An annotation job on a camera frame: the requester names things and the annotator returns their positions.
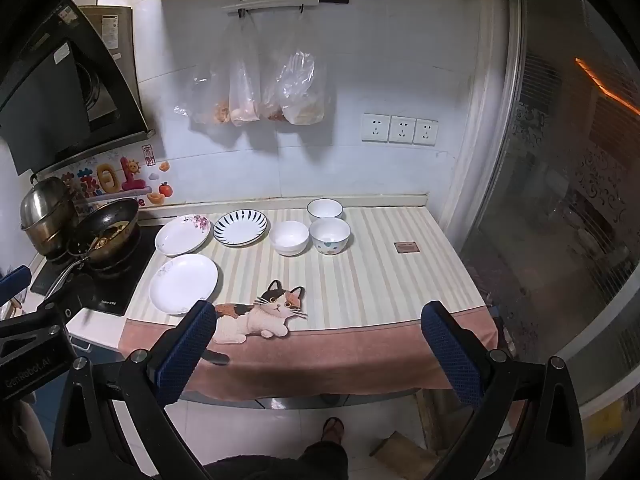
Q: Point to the person's foot in slipper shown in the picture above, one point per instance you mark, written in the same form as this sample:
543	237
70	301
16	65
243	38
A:
332	430

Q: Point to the large white plate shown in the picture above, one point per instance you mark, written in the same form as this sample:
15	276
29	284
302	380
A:
182	282

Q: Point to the steel flue cover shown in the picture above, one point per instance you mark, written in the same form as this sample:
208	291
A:
117	35

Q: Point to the black induction cooktop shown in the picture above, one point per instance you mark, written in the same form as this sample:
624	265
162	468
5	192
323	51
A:
107	290

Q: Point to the plain white bowl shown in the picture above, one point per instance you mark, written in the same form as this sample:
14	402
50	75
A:
289	237

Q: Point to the patterned glass sliding door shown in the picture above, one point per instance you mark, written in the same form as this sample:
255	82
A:
560	185

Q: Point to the white wall socket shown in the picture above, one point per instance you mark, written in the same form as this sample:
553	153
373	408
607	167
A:
375	128
425	132
402	130

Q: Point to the brown cloth label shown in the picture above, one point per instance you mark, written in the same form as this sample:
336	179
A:
406	247

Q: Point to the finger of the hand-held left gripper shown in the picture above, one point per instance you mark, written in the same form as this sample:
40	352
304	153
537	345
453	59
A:
14	282
70	300

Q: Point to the colourful wall sticker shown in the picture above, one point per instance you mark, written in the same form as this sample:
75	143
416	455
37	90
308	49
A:
107	180

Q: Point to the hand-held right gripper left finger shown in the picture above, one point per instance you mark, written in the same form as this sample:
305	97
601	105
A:
186	345

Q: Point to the white bowl with dots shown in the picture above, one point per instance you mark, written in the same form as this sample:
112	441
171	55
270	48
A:
330	237

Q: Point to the person's dark trouser leg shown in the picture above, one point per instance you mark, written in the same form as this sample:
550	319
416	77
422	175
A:
300	462

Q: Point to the striped cat-print cloth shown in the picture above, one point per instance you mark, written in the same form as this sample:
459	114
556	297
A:
360	290

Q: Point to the wall hook rail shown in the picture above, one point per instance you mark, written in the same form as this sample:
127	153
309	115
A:
280	2

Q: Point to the cardboard piece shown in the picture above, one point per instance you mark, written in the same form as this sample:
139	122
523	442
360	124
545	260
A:
405	455

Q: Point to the floral white plate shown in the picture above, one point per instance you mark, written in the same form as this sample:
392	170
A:
181	236

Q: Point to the steel pot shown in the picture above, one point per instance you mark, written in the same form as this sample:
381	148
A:
45	210

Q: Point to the black frying pan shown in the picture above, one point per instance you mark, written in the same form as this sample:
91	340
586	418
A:
107	232

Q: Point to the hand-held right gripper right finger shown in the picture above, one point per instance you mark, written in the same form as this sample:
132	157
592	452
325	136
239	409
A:
452	355

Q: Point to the white bowl with dark rim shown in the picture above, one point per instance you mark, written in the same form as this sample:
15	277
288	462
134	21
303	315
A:
325	208

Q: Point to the blue striped plate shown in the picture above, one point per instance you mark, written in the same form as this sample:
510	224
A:
240	227

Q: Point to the black range hood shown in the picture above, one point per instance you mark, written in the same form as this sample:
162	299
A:
45	95

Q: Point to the clear plastic bag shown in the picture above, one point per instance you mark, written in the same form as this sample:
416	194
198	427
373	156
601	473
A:
300	90
210	95
245	90

